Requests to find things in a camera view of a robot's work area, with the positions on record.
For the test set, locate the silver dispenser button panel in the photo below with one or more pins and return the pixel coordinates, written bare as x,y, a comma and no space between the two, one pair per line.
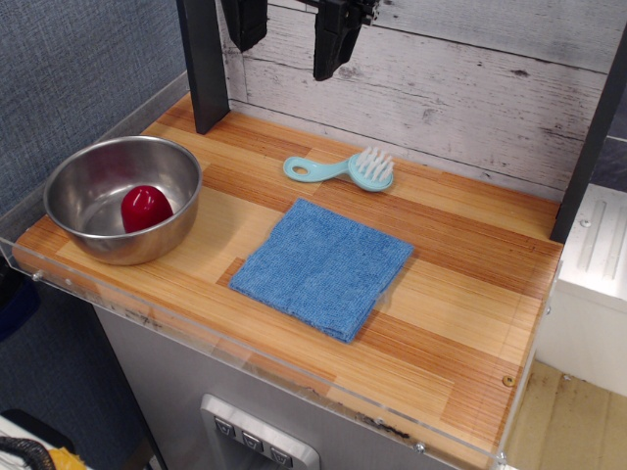
256,435

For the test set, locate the red plastic strawberry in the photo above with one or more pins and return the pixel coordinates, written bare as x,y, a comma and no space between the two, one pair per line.
143,207

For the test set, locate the clear acrylic edge guard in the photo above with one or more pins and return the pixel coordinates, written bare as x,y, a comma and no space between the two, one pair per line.
438,365

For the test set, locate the dark grey left post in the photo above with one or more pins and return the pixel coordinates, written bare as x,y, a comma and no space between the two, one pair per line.
204,62

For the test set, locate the stainless steel pot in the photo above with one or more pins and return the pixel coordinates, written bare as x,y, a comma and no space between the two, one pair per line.
84,195

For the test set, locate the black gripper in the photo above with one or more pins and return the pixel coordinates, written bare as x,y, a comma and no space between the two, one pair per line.
337,27

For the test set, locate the teal dish brush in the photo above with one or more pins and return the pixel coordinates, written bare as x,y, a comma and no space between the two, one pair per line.
371,169

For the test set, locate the blue folded cloth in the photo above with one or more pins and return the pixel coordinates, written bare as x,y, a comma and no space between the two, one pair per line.
322,268

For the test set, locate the dark grey right post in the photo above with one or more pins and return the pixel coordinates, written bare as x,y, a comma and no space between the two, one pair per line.
599,128

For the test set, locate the dark grey post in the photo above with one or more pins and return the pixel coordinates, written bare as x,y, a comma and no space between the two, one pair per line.
599,128
204,62

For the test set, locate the white side cabinet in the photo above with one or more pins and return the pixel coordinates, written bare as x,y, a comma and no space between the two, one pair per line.
583,333

